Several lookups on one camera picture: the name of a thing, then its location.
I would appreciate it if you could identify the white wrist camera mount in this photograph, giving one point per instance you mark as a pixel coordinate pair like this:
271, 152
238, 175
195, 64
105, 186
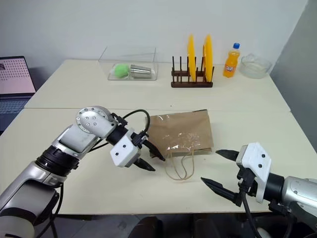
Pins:
123, 151
257, 158

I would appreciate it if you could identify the brown paper bag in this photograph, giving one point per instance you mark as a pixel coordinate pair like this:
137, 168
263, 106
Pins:
183, 126

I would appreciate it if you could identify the dark rounded shape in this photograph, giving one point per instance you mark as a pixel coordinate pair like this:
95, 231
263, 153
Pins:
148, 228

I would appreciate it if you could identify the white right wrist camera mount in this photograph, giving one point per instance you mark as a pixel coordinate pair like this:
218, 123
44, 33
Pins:
257, 158

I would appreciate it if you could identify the clear glass bowl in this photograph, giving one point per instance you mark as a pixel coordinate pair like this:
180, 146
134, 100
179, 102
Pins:
255, 70

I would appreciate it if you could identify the dark wooden dish rack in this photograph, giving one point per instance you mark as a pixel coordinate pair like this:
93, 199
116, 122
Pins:
190, 85

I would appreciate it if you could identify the yellow plate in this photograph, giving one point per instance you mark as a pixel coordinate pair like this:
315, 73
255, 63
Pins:
191, 57
209, 57

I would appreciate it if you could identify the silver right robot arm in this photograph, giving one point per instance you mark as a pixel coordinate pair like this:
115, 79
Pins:
299, 191

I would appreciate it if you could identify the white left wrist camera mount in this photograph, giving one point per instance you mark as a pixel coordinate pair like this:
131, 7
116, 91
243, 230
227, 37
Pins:
123, 151

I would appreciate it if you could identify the clear plastic box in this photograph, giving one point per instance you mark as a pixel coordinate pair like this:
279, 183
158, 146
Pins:
106, 62

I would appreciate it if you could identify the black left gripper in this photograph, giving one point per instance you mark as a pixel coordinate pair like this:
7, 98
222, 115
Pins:
140, 139

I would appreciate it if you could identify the grey laptop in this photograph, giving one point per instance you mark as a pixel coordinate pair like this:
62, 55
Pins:
15, 74

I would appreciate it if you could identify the stacked metal cups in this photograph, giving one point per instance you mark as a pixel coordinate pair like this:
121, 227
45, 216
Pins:
140, 72

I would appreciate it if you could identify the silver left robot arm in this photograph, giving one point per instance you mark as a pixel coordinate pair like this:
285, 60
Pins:
29, 183

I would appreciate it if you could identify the orange soda bottle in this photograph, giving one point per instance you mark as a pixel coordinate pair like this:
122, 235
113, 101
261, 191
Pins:
230, 65

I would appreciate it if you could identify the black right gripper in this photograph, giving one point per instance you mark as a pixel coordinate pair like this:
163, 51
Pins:
246, 181

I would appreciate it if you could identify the green sponge ball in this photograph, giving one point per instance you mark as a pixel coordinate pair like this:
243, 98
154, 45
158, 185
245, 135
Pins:
120, 70

